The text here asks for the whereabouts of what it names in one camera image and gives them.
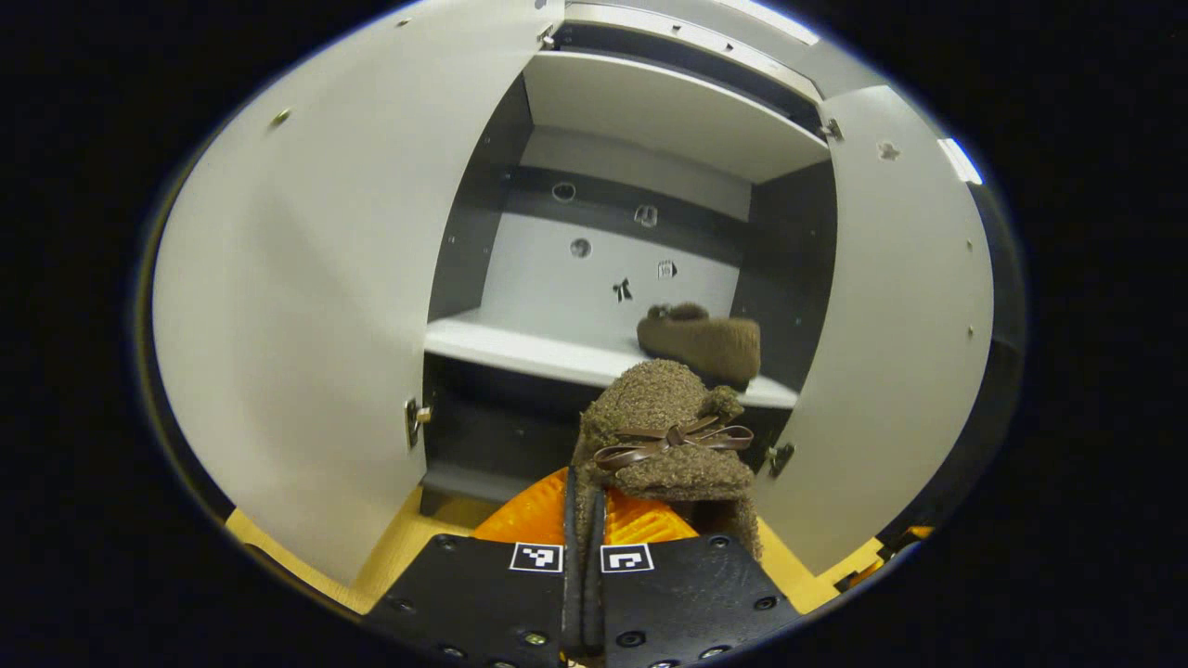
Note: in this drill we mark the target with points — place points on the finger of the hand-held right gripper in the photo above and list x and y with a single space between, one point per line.
861 573

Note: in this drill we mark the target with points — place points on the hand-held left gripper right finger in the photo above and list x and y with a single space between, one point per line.
687 603

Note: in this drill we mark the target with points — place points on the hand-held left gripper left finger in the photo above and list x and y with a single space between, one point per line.
483 603

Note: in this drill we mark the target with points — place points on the brown fuzzy shoe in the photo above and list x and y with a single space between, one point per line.
705 343
650 408

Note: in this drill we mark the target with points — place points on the white cabinet door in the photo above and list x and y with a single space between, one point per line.
306 278
891 325

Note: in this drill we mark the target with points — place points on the small ceiling light panel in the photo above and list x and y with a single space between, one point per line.
961 160

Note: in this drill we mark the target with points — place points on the large ceiling light panel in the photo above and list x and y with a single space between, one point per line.
780 20

